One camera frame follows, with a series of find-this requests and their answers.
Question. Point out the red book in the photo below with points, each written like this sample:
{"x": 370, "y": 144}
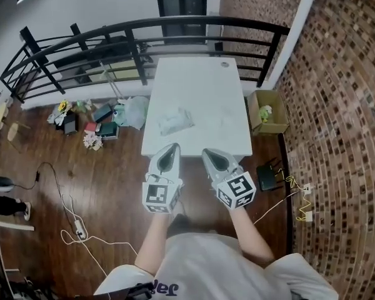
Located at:
{"x": 90, "y": 127}

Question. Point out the wooden stool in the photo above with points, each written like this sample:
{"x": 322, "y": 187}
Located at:
{"x": 14, "y": 131}

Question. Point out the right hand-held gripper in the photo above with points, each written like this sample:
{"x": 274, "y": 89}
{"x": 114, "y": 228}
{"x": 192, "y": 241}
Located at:
{"x": 237, "y": 189}

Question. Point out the green book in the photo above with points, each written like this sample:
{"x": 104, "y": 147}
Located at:
{"x": 108, "y": 130}
{"x": 102, "y": 112}

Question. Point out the green yellow toy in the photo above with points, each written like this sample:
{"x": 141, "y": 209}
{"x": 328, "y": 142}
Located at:
{"x": 265, "y": 112}

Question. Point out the black door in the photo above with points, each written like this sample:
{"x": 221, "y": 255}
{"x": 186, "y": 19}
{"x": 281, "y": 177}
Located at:
{"x": 181, "y": 8}

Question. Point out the white plastic bag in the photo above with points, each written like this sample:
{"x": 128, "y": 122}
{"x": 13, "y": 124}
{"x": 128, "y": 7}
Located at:
{"x": 134, "y": 112}

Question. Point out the black router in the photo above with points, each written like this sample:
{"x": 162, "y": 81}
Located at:
{"x": 268, "y": 177}

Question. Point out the clear plastic bag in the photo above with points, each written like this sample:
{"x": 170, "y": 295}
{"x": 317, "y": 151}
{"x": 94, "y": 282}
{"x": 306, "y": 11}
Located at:
{"x": 175, "y": 122}

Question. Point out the person's black trousers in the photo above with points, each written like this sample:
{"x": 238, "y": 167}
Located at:
{"x": 187, "y": 227}

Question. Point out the person's left forearm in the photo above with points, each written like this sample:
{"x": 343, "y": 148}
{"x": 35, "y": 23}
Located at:
{"x": 151, "y": 245}

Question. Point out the brown cardboard box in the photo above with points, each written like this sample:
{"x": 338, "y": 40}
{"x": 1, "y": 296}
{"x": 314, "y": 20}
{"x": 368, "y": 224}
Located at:
{"x": 268, "y": 128}

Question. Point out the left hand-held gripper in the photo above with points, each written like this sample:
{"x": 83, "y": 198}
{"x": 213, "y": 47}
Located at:
{"x": 157, "y": 195}

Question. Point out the black box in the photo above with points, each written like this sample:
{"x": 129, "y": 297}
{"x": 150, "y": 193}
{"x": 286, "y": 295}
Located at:
{"x": 71, "y": 125}

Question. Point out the green plant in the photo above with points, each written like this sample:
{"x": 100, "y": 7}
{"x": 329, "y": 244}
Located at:
{"x": 86, "y": 106}

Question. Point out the person's white shoe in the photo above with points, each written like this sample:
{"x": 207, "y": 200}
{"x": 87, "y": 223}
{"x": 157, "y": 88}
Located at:
{"x": 177, "y": 212}

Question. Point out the pink flower pot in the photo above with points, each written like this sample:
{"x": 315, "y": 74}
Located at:
{"x": 92, "y": 141}

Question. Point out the yellow sunflower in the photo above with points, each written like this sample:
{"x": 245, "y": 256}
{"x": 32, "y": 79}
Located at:
{"x": 64, "y": 106}

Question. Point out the small white power strip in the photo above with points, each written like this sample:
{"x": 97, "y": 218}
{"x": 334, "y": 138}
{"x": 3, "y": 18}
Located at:
{"x": 79, "y": 228}

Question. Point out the white square table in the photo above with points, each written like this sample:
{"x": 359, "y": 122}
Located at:
{"x": 197, "y": 86}

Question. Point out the black metal railing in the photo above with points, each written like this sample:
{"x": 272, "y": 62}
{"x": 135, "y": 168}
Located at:
{"x": 134, "y": 42}

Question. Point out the person's right forearm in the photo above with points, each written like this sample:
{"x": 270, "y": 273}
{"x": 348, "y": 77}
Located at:
{"x": 250, "y": 236}

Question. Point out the white wall socket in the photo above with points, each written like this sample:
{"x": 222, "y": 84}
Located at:
{"x": 308, "y": 216}
{"x": 306, "y": 188}

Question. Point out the person's white shirt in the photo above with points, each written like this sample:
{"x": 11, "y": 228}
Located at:
{"x": 212, "y": 267}

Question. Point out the white desk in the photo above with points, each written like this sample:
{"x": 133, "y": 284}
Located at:
{"x": 15, "y": 227}

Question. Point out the grey round table grommet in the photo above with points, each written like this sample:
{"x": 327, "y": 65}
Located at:
{"x": 224, "y": 64}

